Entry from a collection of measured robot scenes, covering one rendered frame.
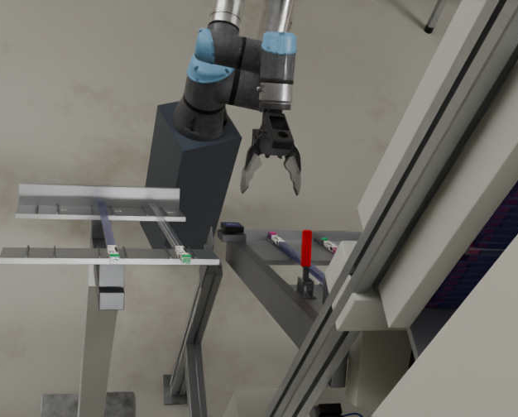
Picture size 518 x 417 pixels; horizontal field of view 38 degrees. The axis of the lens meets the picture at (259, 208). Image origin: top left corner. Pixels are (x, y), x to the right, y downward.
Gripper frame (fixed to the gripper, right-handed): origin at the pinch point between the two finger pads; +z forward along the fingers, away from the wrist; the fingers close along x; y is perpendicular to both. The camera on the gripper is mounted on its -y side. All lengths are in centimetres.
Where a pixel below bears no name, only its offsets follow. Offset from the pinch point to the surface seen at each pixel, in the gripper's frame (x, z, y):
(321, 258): -6.0, 10.0, -20.5
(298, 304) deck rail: 10, 9, -56
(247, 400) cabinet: 7.3, 39.7, -20.9
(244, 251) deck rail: 9.9, 8.9, -19.7
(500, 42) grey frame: 14, -27, -111
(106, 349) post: 35.1, 33.7, -6.1
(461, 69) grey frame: 14, -25, -106
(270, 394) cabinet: 2.4, 38.8, -19.9
